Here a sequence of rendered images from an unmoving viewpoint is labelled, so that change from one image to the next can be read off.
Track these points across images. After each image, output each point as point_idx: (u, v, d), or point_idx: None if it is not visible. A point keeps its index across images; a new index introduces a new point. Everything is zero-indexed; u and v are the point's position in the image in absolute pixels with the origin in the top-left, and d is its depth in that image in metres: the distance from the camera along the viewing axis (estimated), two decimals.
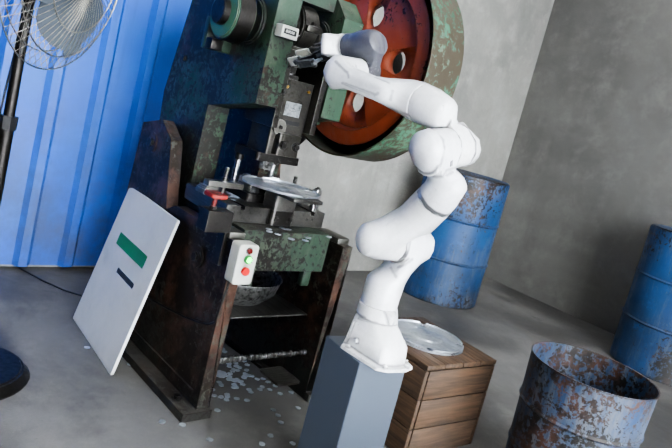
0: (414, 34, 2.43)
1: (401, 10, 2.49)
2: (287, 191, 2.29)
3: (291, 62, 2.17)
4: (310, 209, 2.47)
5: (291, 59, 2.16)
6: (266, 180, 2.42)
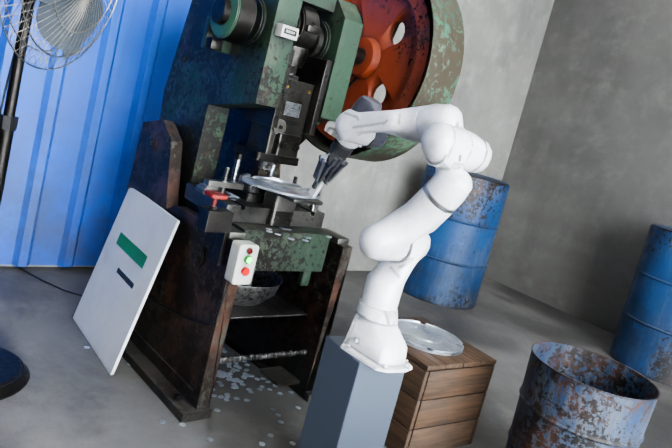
0: (400, 91, 2.46)
1: (409, 57, 2.44)
2: (291, 192, 2.30)
3: (311, 192, 2.28)
4: (310, 209, 2.47)
5: (311, 188, 2.28)
6: (261, 180, 2.40)
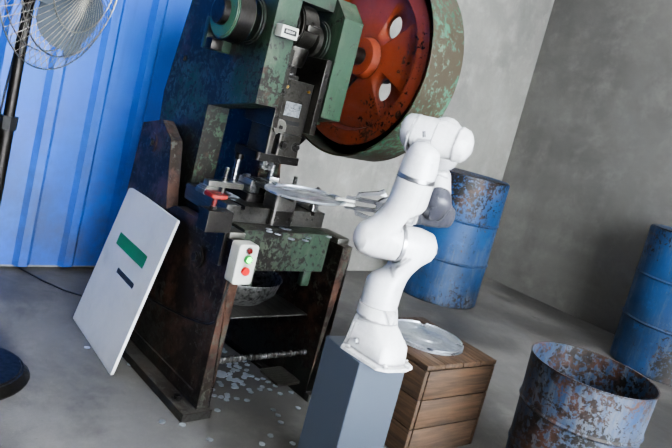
0: (340, 116, 2.69)
1: (363, 116, 2.60)
2: (316, 199, 2.20)
3: None
4: (310, 209, 2.47)
5: None
6: (284, 188, 2.30)
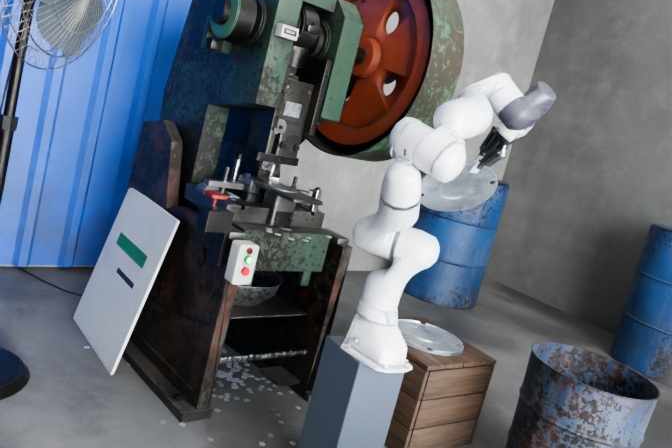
0: None
1: (360, 4, 2.67)
2: None
3: (474, 170, 2.20)
4: (310, 209, 2.47)
5: (473, 168, 2.19)
6: (458, 203, 2.37)
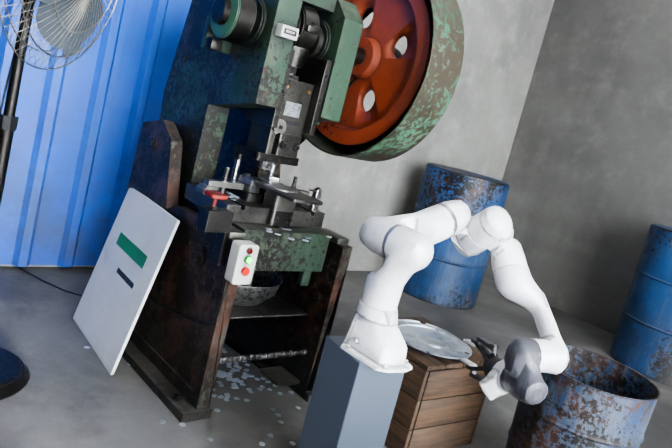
0: None
1: None
2: (425, 344, 2.33)
3: (464, 361, 2.18)
4: (310, 209, 2.47)
5: (463, 362, 2.17)
6: (436, 334, 2.47)
